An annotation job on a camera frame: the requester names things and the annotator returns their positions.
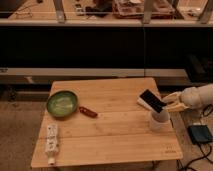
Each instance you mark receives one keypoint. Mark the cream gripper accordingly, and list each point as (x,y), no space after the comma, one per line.
(175,96)

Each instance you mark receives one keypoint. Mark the black rectangular eraser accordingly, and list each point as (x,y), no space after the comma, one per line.
(153,101)

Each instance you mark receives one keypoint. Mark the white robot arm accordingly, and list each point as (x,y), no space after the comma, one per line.
(189,98)

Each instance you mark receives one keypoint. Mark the white ceramic cup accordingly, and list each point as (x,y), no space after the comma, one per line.
(159,122)

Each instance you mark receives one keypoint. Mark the green ceramic bowl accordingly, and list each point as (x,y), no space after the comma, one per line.
(62,104)

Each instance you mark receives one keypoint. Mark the white rectangular block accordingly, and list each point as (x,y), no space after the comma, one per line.
(143,103)

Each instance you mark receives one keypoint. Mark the black power adapter box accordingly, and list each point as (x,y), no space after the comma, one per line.
(200,134)

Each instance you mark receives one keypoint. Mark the wooden folding table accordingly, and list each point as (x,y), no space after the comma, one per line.
(119,134)

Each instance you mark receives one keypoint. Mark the clutter tray on shelf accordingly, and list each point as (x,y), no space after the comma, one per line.
(135,8)

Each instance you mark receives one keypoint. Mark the white tube with label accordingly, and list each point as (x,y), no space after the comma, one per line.
(52,145)

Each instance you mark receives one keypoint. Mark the metal shelf rack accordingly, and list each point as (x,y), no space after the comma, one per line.
(46,40)

